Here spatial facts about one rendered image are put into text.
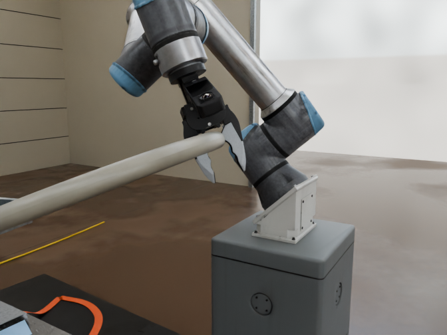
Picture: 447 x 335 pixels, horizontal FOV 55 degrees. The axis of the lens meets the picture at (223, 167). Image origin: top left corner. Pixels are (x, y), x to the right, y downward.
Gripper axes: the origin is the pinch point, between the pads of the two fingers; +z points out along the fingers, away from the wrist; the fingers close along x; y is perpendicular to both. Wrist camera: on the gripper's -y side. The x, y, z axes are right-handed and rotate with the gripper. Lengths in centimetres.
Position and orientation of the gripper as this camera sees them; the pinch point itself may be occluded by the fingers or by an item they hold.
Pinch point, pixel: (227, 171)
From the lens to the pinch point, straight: 78.1
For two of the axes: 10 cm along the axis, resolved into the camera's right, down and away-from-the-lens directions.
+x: -9.2, 3.7, -1.3
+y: -1.4, 0.1, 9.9
